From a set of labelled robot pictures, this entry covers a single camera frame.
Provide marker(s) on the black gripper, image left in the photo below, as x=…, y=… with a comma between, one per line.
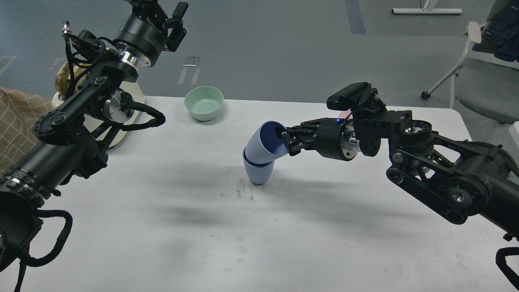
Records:
x=143, y=30

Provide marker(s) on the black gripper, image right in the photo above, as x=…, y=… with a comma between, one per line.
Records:
x=332, y=138

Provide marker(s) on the light blue plastic cup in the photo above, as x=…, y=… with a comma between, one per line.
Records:
x=266, y=145

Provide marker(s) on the pink plastic bowl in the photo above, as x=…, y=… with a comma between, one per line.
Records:
x=345, y=114

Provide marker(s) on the green plastic bowl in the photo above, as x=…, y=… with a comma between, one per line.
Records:
x=204, y=103

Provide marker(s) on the toast slice back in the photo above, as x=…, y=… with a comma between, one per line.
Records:
x=63, y=78

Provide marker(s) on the checkered beige cloth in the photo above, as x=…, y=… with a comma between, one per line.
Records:
x=18, y=113

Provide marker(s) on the white desk base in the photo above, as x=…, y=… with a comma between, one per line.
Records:
x=428, y=8

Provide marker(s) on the grey office chair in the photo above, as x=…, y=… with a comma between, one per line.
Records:
x=480, y=82

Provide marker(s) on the dark clothing on chair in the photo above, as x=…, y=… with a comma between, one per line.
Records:
x=500, y=33

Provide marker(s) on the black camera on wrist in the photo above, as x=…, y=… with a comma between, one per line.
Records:
x=351, y=97

